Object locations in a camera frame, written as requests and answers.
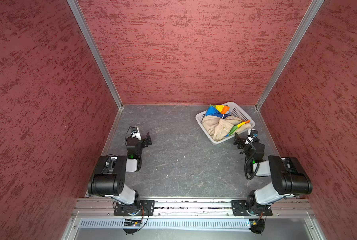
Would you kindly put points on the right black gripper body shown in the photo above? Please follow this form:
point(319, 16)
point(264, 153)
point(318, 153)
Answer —
point(241, 141)

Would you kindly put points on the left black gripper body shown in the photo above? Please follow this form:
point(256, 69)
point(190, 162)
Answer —
point(145, 141)

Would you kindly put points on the beige drawstring shorts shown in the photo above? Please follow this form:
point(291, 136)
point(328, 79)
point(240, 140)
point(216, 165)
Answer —
point(219, 128)

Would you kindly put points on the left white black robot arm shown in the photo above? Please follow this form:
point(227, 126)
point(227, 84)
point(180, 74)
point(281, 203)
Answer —
point(108, 179)

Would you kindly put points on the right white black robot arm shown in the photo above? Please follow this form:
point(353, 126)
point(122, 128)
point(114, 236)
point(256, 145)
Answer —
point(288, 179)

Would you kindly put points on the colourful blue orange shorts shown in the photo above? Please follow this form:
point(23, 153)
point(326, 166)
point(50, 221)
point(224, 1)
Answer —
point(221, 111)

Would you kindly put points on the white perforated plastic basket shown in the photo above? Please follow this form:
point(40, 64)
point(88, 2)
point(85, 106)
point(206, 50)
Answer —
point(235, 110)

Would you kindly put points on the left small circuit board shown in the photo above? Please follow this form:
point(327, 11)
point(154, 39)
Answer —
point(129, 223)

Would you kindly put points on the small circuit board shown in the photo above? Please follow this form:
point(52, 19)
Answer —
point(257, 223)
point(129, 223)

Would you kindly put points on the right small circuit board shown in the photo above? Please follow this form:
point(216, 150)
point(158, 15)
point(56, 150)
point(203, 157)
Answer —
point(257, 223)

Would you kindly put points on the right corner aluminium profile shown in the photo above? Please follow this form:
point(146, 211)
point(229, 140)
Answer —
point(305, 23)

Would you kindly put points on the corner aluminium profile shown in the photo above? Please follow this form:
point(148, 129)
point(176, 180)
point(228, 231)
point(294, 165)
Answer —
point(305, 23)
point(83, 25)

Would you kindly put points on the left corner aluminium profile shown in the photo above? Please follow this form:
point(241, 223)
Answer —
point(83, 25)

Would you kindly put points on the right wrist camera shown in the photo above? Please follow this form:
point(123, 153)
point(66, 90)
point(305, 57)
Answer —
point(252, 133)

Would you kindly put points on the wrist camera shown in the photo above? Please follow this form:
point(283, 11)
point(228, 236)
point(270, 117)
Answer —
point(252, 133)
point(135, 133)

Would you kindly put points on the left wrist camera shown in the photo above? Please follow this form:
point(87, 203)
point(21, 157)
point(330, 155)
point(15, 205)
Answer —
point(135, 133)

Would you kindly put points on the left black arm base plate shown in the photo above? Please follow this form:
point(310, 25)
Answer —
point(138, 209)

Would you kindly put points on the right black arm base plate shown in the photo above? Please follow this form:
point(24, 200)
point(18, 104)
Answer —
point(242, 208)

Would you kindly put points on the white slotted cable duct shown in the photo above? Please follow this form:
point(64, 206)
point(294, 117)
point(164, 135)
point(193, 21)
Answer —
point(177, 224)

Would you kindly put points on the aluminium mounting rail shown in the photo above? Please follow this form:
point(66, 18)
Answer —
point(218, 208)

